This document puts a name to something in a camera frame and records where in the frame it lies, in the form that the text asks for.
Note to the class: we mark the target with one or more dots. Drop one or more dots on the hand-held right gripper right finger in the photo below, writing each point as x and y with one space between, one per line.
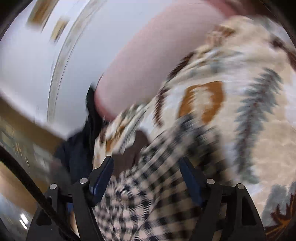
190 180

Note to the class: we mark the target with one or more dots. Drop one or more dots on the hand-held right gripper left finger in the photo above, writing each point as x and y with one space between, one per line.
101 179

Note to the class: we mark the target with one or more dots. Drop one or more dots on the black beige checked shirt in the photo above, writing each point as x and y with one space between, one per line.
152 185

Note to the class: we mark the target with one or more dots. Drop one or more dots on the dark clothing pile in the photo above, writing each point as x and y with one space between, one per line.
78 153

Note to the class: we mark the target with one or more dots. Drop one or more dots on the wooden glass cabinet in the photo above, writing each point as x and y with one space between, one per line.
20 139

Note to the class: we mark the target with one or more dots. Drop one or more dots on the leaf print blanket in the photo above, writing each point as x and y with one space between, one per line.
254 92

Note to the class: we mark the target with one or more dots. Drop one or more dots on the pink brown sofa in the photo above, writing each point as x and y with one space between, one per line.
150 58

